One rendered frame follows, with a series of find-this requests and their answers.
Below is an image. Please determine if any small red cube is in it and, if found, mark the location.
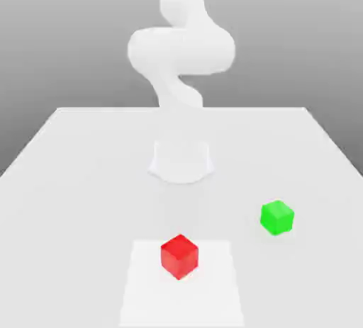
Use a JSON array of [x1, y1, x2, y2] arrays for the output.
[[160, 233, 200, 281]]

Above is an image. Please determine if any small green cube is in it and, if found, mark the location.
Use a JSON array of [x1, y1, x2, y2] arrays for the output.
[[259, 199, 296, 237]]

